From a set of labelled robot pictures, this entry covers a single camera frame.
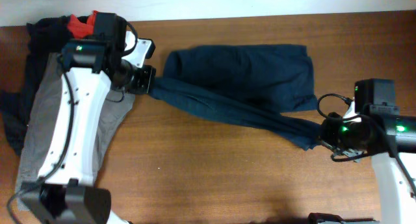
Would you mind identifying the navy blue shorts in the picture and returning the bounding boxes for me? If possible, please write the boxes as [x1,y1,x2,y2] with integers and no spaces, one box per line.
[149,44,320,151]

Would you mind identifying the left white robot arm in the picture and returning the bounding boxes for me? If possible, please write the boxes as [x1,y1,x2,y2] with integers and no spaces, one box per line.
[16,12,155,224]

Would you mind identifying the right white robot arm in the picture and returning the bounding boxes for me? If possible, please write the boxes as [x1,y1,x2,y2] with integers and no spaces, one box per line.
[318,79,415,223]

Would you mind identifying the grey folded shorts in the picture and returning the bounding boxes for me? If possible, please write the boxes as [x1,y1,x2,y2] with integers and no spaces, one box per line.
[15,53,135,191]

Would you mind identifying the red garment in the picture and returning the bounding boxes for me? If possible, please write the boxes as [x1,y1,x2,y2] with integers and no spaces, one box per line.
[67,10,99,39]

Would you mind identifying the black garment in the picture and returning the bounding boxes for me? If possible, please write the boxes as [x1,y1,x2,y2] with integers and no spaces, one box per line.
[1,15,88,156]

